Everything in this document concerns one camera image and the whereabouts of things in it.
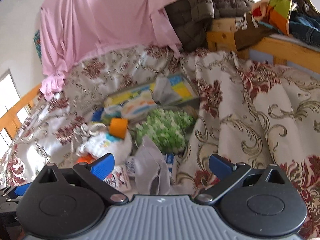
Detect white blue whale cloth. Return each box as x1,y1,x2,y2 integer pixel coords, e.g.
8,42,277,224
75,132,132,165

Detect orange band roll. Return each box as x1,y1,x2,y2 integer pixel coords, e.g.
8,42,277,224
108,118,129,139

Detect grey sock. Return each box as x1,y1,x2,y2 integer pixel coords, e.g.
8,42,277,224
134,135,171,196

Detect striped colourful towel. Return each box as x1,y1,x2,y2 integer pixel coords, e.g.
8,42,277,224
100,95,157,124

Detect orange white medicine box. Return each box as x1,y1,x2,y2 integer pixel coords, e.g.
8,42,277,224
76,153,131,190

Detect white blue milk carton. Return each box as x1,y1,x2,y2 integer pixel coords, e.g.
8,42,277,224
125,153,177,181

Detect floral satin bed cover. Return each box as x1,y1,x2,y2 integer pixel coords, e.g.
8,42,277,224
1,46,319,239

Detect bag of green pieces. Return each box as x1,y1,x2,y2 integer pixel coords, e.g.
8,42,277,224
133,108,196,154

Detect grey tray with yellow picture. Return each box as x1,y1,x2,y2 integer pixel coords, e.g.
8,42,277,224
104,74,199,107

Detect brown printed cloth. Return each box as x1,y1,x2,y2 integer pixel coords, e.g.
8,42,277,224
234,12,276,51

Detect pink hanging sheet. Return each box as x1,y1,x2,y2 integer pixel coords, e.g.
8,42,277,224
40,0,182,100

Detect blue jeans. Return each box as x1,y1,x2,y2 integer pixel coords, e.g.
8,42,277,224
289,12,320,48

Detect colourful patchwork cloth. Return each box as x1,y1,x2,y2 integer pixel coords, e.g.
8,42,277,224
250,0,313,36

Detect brown quilted jacket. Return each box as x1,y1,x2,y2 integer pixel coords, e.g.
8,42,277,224
165,0,254,51

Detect wooden bed rail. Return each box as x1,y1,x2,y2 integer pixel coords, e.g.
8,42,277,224
0,83,41,139

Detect white window frame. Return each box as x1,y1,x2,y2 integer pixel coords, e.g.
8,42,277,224
1,70,27,131

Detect wooden bunk bed frame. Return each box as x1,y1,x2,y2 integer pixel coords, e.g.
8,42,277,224
207,18,319,74

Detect colourful wall poster left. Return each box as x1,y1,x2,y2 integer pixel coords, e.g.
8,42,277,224
33,30,42,62

